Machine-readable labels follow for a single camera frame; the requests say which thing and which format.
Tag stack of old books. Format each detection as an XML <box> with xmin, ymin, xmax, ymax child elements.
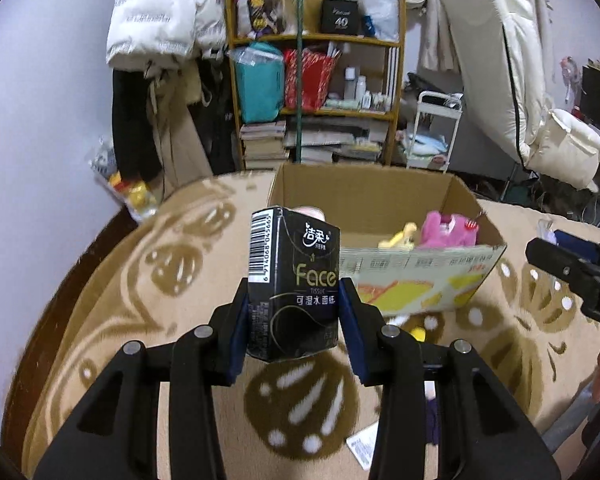
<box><xmin>239</xmin><ymin>121</ymin><xmax>289</xmax><ymax>171</ymax></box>

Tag cardboard box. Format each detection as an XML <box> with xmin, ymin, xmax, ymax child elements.
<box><xmin>267</xmin><ymin>162</ymin><xmax>508</xmax><ymax>317</ymax></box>

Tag dark hanging coat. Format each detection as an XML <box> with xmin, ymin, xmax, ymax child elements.
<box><xmin>111</xmin><ymin>66</ymin><xmax>164</xmax><ymax>182</ymax></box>

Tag light blue cloth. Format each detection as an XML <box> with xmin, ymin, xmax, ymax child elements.
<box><xmin>409</xmin><ymin>132</ymin><xmax>451</xmax><ymax>156</ymax></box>

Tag pink desk fan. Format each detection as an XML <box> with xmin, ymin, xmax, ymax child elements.
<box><xmin>559</xmin><ymin>55</ymin><xmax>586</xmax><ymax>106</ymax></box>

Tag white fluffy plush yellow pompoms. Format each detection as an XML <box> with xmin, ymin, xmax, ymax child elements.
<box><xmin>395</xmin><ymin>312</ymin><xmax>431</xmax><ymax>344</ymax></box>

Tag blonde wig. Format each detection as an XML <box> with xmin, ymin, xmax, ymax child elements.
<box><xmin>275</xmin><ymin>0</ymin><xmax>326</xmax><ymax>36</ymax></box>

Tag purple printed bag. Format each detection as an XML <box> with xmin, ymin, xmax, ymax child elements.
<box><xmin>230</xmin><ymin>0</ymin><xmax>281</xmax><ymax>39</ymax></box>

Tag dark wooden bed frame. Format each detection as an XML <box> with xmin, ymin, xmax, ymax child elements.
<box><xmin>2</xmin><ymin>205</ymin><xmax>147</xmax><ymax>443</ymax></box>

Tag clear bag of toys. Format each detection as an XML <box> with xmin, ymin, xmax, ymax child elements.
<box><xmin>90</xmin><ymin>147</ymin><xmax>159</xmax><ymax>222</ymax></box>

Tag tangle of cables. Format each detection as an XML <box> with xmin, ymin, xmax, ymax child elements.
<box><xmin>540</xmin><ymin>180</ymin><xmax>600</xmax><ymax>226</ymax></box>

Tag pile of flat books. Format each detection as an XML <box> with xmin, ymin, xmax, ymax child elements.
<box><xmin>285</xmin><ymin>120</ymin><xmax>389</xmax><ymax>164</ymax></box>

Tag white recliner chair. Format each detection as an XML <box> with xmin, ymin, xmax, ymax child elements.
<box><xmin>439</xmin><ymin>0</ymin><xmax>600</xmax><ymax>194</ymax></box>

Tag teal shopping bag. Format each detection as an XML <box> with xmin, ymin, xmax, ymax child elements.
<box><xmin>230</xmin><ymin>42</ymin><xmax>286</xmax><ymax>124</ymax></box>

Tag wooden shelf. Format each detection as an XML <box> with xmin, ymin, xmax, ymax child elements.
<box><xmin>225</xmin><ymin>0</ymin><xmax>408</xmax><ymax>167</ymax></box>

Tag black hanging clothes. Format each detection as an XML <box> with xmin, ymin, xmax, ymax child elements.
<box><xmin>195</xmin><ymin>54</ymin><xmax>239</xmax><ymax>174</ymax></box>

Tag red gift bag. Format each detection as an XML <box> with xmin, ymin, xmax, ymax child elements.
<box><xmin>283</xmin><ymin>47</ymin><xmax>342</xmax><ymax>111</ymax></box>

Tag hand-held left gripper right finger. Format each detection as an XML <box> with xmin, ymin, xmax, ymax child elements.
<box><xmin>337</xmin><ymin>277</ymin><xmax>561</xmax><ymax>480</ymax></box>

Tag pink plush bear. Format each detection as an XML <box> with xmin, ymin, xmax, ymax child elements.
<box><xmin>420</xmin><ymin>210</ymin><xmax>482</xmax><ymax>250</ymax></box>

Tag row of white cosmetic bottles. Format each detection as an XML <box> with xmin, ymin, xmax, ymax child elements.
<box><xmin>343</xmin><ymin>65</ymin><xmax>394</xmax><ymax>111</ymax></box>

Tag white paper tag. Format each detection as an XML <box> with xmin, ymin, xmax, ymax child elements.
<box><xmin>346</xmin><ymin>427</ymin><xmax>381</xmax><ymax>472</ymax></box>

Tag black bag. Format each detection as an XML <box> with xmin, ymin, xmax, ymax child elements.
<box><xmin>405</xmin><ymin>74</ymin><xmax>459</xmax><ymax>99</ymax></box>

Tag black tissue pack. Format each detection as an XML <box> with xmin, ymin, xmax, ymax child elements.
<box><xmin>247</xmin><ymin>205</ymin><xmax>342</xmax><ymax>363</ymax></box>

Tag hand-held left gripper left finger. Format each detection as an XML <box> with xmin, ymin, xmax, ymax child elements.
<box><xmin>32</xmin><ymin>276</ymin><xmax>253</xmax><ymax>480</ymax></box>

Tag yellow plush dog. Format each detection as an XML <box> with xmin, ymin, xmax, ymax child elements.
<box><xmin>377</xmin><ymin>222</ymin><xmax>424</xmax><ymax>250</ymax></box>

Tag person's jeans leg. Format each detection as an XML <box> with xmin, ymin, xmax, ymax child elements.
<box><xmin>545</xmin><ymin>400</ymin><xmax>600</xmax><ymax>480</ymax></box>

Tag black box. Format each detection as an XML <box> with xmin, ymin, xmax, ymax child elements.
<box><xmin>321</xmin><ymin>0</ymin><xmax>361</xmax><ymax>35</ymax></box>

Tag beige hanging garment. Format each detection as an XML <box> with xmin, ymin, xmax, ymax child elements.
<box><xmin>150</xmin><ymin>66</ymin><xmax>217</xmax><ymax>197</ymax></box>

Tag beige printed blanket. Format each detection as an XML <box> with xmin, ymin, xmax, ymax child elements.
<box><xmin>22</xmin><ymin>172</ymin><xmax>600</xmax><ymax>480</ymax></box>

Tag white trolley cart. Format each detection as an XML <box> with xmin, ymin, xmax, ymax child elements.
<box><xmin>405</xmin><ymin>91</ymin><xmax>465</xmax><ymax>171</ymax></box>

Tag white puffer jacket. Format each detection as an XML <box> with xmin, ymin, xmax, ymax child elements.
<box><xmin>105</xmin><ymin>0</ymin><xmax>228</xmax><ymax>69</ymax></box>

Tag green pole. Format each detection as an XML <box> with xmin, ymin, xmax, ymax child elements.
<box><xmin>291</xmin><ymin>0</ymin><xmax>306</xmax><ymax>164</ymax></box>

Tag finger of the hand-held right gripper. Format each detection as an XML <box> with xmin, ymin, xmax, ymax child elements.
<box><xmin>525</xmin><ymin>238</ymin><xmax>600</xmax><ymax>306</ymax></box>
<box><xmin>554</xmin><ymin>230</ymin><xmax>600</xmax><ymax>263</ymax></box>

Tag clear plastic bag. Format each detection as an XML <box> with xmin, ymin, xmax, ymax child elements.
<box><xmin>362</xmin><ymin>0</ymin><xmax>401</xmax><ymax>41</ymax></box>

